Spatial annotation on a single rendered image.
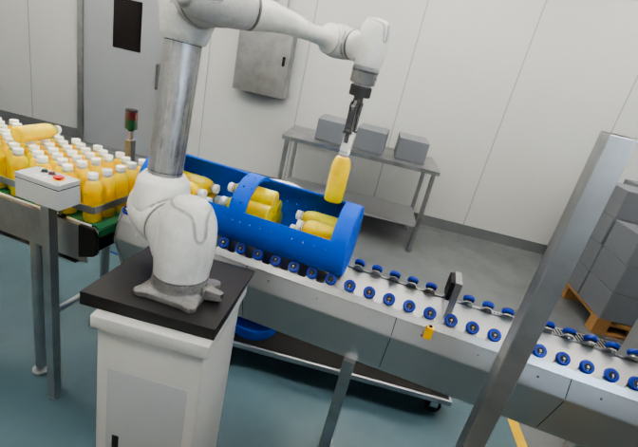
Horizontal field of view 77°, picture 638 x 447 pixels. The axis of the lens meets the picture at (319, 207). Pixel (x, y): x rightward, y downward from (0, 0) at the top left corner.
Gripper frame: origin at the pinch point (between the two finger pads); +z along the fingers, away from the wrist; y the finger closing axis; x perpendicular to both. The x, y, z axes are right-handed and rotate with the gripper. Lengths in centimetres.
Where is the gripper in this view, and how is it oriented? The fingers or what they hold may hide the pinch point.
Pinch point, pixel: (347, 142)
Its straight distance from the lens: 147.7
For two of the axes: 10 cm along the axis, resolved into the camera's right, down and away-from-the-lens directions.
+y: 2.8, -2.8, 9.2
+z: -2.2, 9.1, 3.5
